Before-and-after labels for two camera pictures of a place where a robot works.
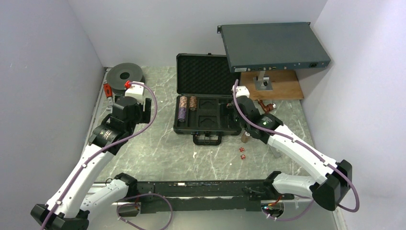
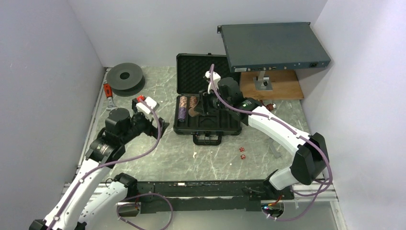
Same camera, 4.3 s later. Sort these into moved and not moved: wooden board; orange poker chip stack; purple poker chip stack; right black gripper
Moved: right black gripper
Not moved: orange poker chip stack; wooden board; purple poker chip stack
